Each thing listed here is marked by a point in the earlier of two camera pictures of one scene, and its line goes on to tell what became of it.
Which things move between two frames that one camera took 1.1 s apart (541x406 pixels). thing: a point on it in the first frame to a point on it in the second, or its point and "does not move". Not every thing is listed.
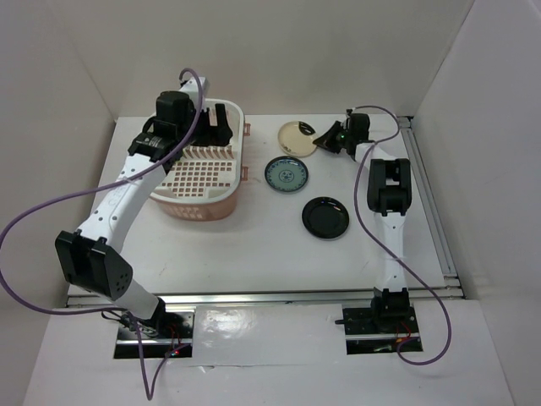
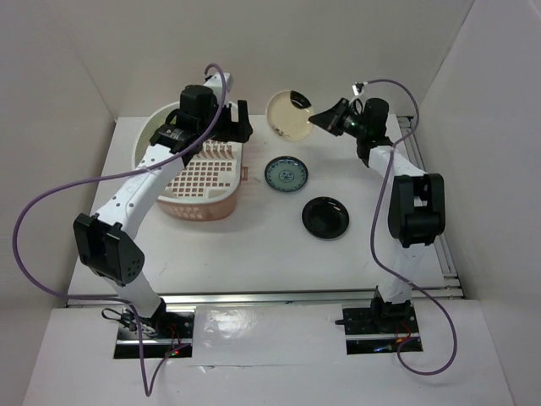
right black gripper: (327, 141) to (330, 119)
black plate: (325, 217) does not move
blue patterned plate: (286, 173) does not move
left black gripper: (214, 135) to (235, 131)
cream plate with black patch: (296, 139) to (287, 114)
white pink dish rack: (204, 184) does not move
